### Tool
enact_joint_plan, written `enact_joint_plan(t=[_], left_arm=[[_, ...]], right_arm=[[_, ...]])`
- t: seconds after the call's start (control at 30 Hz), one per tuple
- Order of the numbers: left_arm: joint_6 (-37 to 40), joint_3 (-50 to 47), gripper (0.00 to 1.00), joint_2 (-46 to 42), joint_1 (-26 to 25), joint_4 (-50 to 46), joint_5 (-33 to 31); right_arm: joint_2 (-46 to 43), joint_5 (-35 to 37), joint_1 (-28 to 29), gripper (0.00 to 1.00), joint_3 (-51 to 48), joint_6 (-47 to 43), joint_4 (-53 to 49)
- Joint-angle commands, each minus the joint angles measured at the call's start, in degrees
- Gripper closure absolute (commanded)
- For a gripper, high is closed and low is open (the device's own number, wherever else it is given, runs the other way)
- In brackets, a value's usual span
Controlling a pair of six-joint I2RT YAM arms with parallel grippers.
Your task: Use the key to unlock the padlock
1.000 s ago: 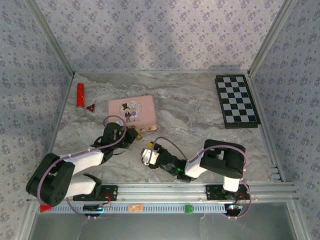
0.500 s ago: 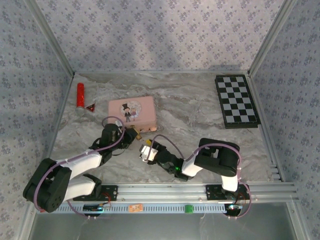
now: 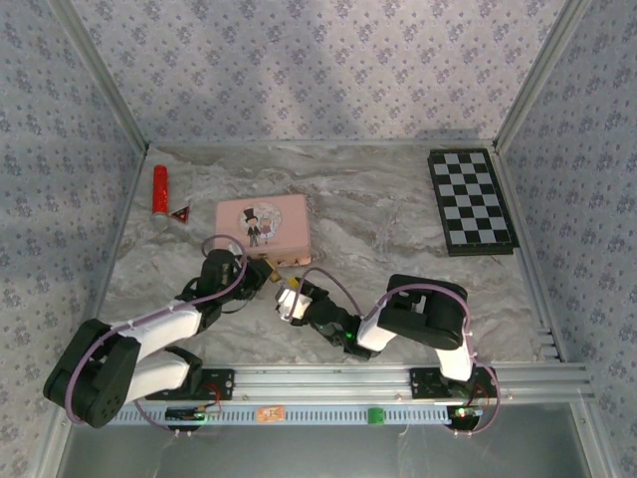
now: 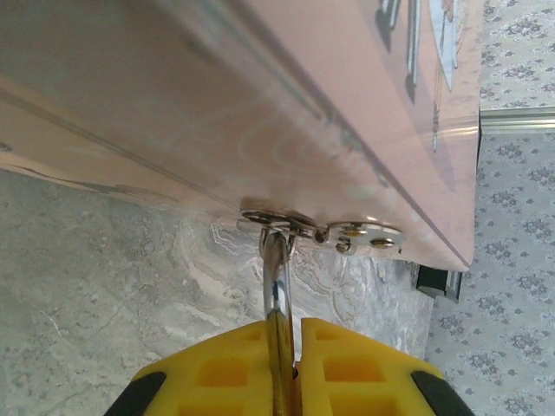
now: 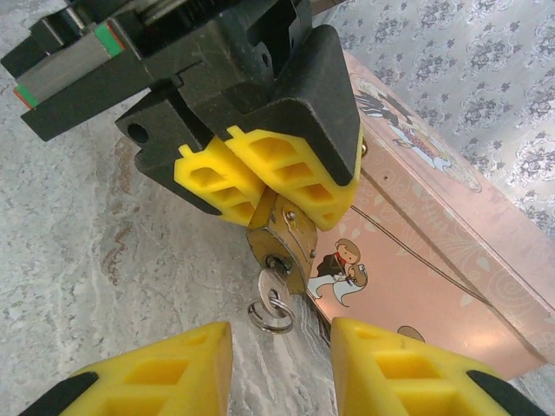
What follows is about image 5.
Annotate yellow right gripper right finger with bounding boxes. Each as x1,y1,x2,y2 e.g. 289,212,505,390
330,316,550,416

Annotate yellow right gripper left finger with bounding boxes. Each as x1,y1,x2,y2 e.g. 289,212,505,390
21,321,236,416

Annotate brass padlock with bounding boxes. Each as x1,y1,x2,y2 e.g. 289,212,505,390
245,190,320,298

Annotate silver key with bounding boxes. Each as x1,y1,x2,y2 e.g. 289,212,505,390
256,255,291,311

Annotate silver key ring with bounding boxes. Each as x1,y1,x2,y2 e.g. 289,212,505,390
246,296,297,335

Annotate pink wedding print box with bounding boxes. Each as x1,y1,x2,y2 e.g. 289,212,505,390
303,50,550,383

